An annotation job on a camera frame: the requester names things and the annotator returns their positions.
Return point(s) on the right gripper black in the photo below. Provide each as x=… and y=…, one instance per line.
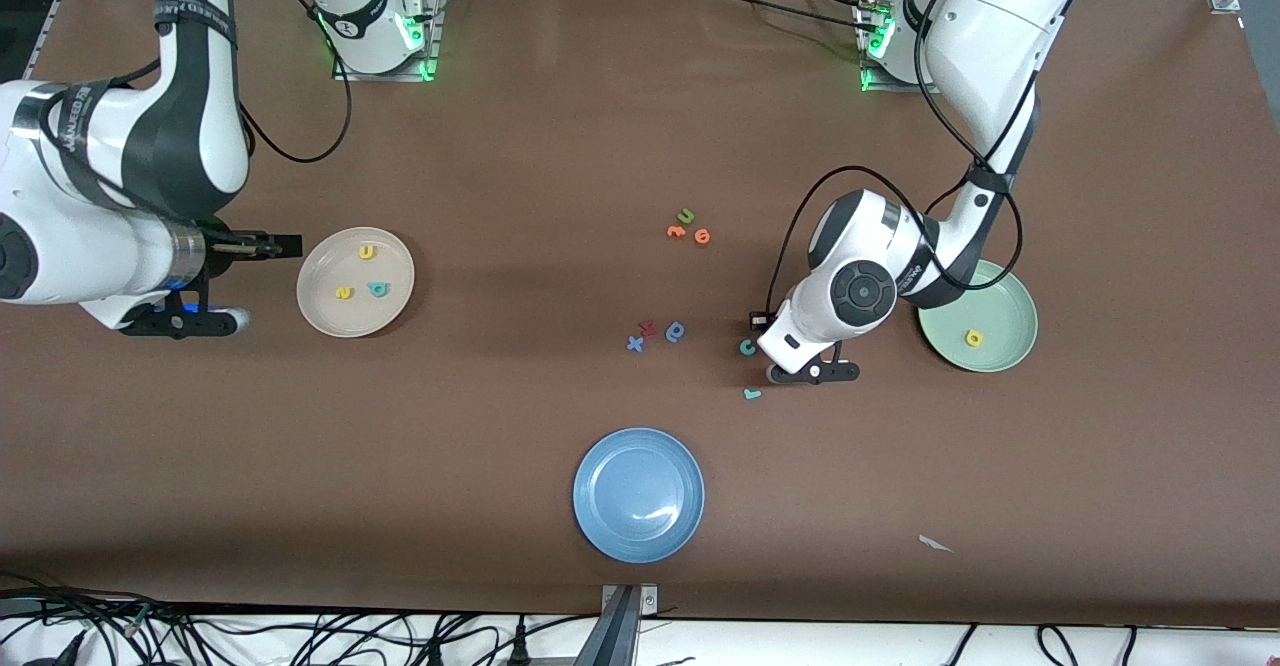
x=222, y=249

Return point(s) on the teal foam letter p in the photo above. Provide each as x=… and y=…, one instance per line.
x=383, y=290

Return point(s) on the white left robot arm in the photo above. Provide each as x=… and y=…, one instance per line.
x=990, y=36

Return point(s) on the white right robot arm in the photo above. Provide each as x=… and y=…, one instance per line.
x=100, y=146

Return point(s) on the blue foam letter a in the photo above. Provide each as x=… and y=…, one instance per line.
x=676, y=339

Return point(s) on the beige plate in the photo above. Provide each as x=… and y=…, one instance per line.
x=330, y=316

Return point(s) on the brown table cover sheet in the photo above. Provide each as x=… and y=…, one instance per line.
x=200, y=426

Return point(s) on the blue plate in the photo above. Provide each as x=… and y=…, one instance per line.
x=638, y=495

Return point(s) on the green plate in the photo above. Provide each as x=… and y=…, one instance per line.
x=1010, y=316

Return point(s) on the white paper scrap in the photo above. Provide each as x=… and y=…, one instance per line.
x=935, y=543

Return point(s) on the black power plug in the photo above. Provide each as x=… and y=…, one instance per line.
x=518, y=646
x=435, y=652

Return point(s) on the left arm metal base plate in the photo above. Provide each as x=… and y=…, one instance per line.
x=868, y=84

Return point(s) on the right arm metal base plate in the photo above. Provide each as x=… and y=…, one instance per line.
x=436, y=36

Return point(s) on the aluminium table edge bracket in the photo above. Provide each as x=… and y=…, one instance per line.
x=622, y=636

